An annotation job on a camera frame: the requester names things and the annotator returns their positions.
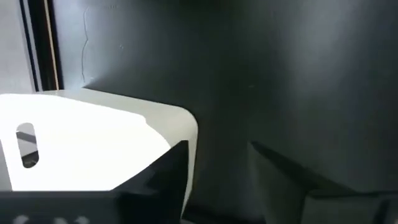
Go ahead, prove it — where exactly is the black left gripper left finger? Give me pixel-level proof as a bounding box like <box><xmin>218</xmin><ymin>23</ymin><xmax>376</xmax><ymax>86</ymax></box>
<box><xmin>0</xmin><ymin>139</ymin><xmax>190</xmax><ymax>224</ymax></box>

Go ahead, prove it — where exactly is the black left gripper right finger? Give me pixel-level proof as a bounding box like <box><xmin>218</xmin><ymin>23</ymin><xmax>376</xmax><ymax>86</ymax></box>
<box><xmin>248</xmin><ymin>141</ymin><xmax>398</xmax><ymax>224</ymax></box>

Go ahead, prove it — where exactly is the white plastic bin with handle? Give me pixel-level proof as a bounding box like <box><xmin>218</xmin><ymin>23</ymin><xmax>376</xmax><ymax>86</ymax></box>
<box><xmin>0</xmin><ymin>88</ymin><xmax>199</xmax><ymax>215</ymax></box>

